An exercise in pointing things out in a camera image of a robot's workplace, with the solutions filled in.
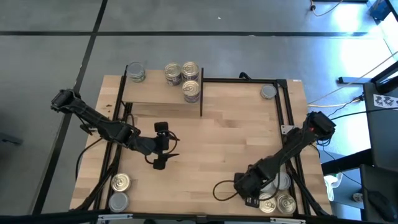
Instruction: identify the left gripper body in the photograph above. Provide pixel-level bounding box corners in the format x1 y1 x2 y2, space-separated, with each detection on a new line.
136 121 170 170

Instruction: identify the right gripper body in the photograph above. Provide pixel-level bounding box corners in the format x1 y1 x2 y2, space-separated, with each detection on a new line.
233 172 268 208

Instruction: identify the wooden raised shelf platform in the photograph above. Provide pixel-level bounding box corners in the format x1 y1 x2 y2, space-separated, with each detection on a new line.
115 64 205 118

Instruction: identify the black front crossbar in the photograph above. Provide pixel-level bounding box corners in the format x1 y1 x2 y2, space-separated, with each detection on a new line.
0 210 398 224

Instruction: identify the silver mounting plate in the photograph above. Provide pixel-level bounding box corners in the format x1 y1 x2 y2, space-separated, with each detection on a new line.
280 124 295 136

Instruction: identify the white green floor object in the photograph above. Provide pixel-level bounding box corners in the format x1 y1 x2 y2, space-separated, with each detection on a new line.
323 172 343 202

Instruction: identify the black computer mouse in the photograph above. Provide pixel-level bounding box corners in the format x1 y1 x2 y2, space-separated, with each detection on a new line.
366 190 398 222

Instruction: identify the black desk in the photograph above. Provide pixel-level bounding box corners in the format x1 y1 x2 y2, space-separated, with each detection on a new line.
321 81 398 224

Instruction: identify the grey floor object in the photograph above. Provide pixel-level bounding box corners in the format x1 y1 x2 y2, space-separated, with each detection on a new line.
0 132 24 146

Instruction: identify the white marker sheet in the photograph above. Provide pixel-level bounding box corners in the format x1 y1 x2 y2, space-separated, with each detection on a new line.
373 93 398 110

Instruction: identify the black metal stand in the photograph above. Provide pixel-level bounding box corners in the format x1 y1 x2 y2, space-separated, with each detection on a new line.
371 60 398 94

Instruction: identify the blue box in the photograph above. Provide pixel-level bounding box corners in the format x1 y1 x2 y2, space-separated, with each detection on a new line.
368 0 393 23

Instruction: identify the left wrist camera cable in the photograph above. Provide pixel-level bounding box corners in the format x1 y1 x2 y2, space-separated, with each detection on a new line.
144 129 180 166

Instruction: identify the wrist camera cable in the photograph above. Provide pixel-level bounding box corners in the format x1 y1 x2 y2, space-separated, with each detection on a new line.
212 179 249 202
144 129 180 166

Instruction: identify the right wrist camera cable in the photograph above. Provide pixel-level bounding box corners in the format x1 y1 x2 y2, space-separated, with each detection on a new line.
212 179 249 202

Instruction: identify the black arm base cable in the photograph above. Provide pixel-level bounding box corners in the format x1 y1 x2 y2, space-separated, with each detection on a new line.
74 136 105 183

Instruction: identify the black aluminium table frame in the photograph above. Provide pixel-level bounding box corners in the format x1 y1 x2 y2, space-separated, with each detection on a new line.
70 77 333 218

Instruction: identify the black cable bundle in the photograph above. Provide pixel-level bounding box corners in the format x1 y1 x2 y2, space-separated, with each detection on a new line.
315 136 332 156

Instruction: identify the yellow floor cable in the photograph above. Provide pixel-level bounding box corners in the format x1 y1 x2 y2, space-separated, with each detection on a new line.
307 101 361 109
310 0 345 17

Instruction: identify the black power cable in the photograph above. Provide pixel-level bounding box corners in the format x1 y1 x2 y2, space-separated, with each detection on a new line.
337 95 365 110
329 107 398 122

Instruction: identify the beige diagonal cable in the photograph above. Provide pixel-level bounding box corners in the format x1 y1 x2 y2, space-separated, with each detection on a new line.
306 51 398 105

